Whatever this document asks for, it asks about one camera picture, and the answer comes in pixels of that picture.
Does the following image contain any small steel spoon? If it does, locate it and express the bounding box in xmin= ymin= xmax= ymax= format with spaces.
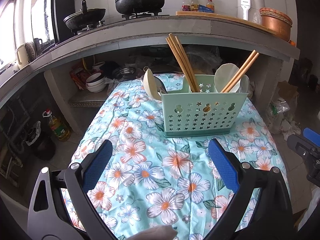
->
xmin=238 ymin=75 xmax=250 ymax=93

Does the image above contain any white shell rice paddle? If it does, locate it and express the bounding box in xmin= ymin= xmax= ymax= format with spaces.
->
xmin=214 ymin=63 xmax=239 ymax=93

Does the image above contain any cream rice spoon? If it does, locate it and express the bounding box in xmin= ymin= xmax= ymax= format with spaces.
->
xmin=143 ymin=69 xmax=163 ymax=101

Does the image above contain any large steel spoon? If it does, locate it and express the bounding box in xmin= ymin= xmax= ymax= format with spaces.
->
xmin=154 ymin=76 xmax=167 ymax=95

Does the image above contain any floral blue quilt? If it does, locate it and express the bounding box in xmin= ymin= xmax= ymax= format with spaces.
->
xmin=60 ymin=73 xmax=291 ymax=240

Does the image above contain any cooking oil bottle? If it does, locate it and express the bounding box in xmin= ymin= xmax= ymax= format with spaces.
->
xmin=42 ymin=109 xmax=71 ymax=142

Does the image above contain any copper pot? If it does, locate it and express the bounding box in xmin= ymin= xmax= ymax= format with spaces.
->
xmin=259 ymin=7 xmax=292 ymax=42

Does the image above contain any mint green utensil caddy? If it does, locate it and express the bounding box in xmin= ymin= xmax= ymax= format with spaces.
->
xmin=161 ymin=75 xmax=247 ymax=138

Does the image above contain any wooden cutting board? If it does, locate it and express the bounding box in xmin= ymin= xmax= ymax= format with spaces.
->
xmin=176 ymin=11 xmax=277 ymax=36

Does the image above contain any stack of white bowls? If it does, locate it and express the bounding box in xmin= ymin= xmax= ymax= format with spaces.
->
xmin=86 ymin=72 xmax=107 ymax=93

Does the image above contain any white electric kettle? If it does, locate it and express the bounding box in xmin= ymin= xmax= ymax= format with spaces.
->
xmin=237 ymin=0 xmax=265 ymax=24

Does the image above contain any grey concrete counter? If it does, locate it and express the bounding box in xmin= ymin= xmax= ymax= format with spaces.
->
xmin=1 ymin=16 xmax=300 ymax=106

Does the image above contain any steel bowl under counter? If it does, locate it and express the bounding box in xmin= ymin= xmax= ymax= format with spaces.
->
xmin=112 ymin=67 xmax=136 ymax=80

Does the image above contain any red cap sauce bottle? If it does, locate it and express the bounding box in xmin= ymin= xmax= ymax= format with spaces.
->
xmin=206 ymin=0 xmax=215 ymax=12

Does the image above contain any blue seasoning packet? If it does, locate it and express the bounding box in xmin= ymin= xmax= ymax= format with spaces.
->
xmin=198 ymin=4 xmax=214 ymax=13

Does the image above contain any yellow cap sauce bottle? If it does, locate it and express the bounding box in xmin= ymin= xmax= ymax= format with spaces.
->
xmin=190 ymin=0 xmax=199 ymax=11

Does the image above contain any dark vinegar bottle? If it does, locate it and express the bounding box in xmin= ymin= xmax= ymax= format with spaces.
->
xmin=181 ymin=0 xmax=191 ymax=11

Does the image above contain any black wok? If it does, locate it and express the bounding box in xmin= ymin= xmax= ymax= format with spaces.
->
xmin=63 ymin=0 xmax=106 ymax=34

